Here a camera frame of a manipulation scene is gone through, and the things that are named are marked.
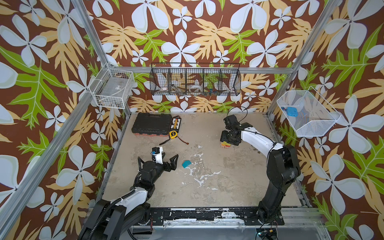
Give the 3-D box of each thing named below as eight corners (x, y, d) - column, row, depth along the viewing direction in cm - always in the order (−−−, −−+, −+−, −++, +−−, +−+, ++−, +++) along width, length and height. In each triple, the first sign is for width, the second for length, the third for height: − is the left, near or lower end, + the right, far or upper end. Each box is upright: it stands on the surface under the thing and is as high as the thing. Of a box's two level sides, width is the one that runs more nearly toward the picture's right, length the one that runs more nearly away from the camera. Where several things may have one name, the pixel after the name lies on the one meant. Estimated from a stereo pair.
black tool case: (132, 136, 107) (130, 132, 104) (138, 116, 120) (136, 112, 116) (169, 136, 107) (169, 132, 104) (172, 116, 120) (171, 112, 116)
